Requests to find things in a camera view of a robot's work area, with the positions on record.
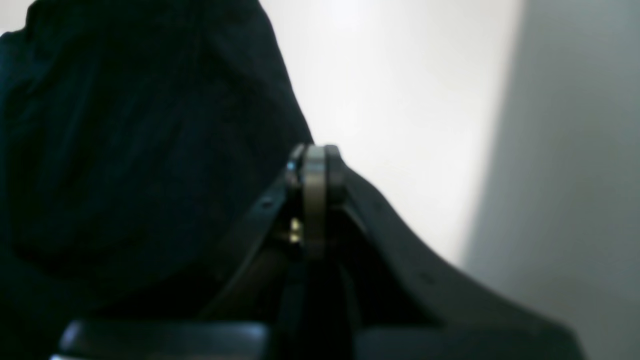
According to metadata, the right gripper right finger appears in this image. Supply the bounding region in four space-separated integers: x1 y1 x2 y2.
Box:
325 145 585 360

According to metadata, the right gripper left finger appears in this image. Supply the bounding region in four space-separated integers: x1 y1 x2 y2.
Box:
200 142 328 360

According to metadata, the black t-shirt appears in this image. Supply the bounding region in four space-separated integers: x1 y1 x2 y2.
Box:
0 0 313 360

